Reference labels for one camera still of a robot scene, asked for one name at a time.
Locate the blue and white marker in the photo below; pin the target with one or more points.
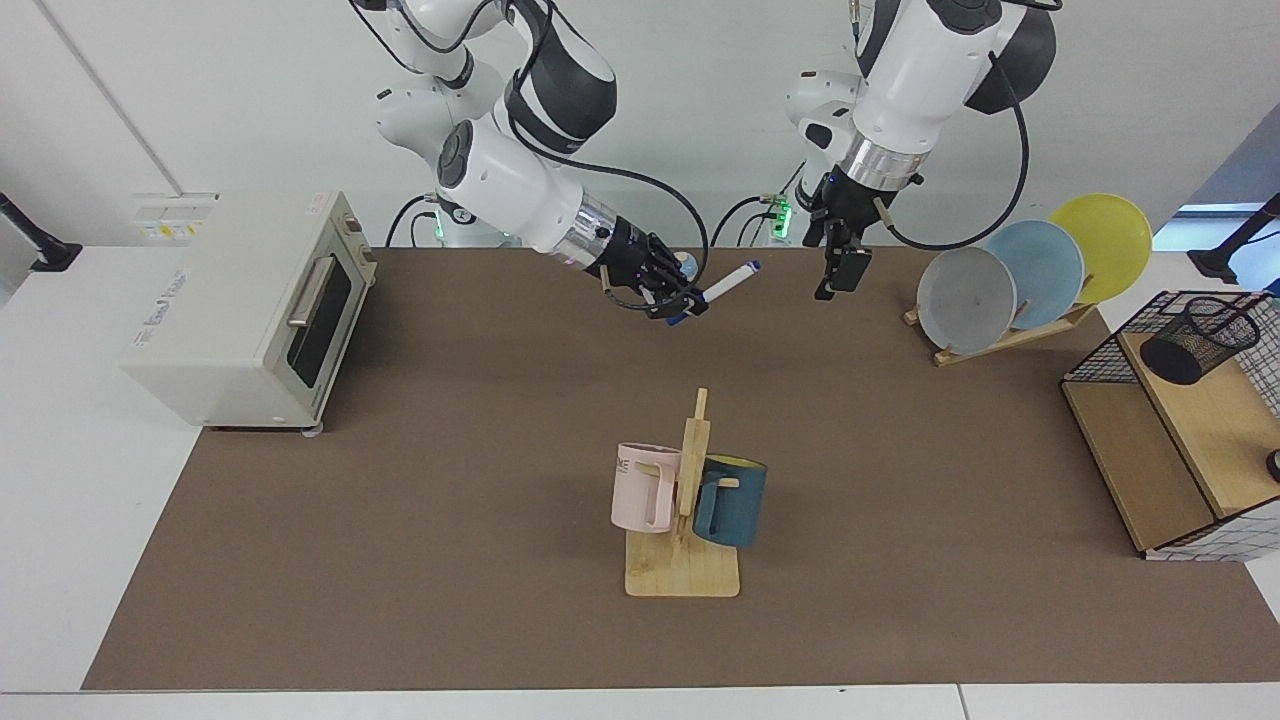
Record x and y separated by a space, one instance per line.
730 281

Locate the black mesh pen holder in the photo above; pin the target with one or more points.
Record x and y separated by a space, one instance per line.
1195 345

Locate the small blue round thing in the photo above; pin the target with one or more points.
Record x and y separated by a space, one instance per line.
688 265

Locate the grey plate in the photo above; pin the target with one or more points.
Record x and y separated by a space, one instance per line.
962 300

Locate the wooden plate rack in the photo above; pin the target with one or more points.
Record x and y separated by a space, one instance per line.
1010 338

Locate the pink cup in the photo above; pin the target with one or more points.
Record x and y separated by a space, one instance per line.
640 490

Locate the light blue plate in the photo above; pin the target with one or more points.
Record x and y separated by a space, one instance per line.
1050 275

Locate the dark blue cup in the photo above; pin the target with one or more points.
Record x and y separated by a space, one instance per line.
740 505

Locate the brown table cloth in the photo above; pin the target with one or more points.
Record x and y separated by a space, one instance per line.
500 500

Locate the yellow plate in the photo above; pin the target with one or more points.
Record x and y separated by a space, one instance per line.
1110 240

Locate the wooden cup stand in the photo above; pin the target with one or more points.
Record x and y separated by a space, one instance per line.
682 575

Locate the pale toaster oven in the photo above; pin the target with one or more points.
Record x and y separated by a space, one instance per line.
230 330

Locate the small black round thing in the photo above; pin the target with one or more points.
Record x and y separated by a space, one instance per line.
1274 466

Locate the white wall socket panel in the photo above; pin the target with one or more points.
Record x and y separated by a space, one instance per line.
175 215

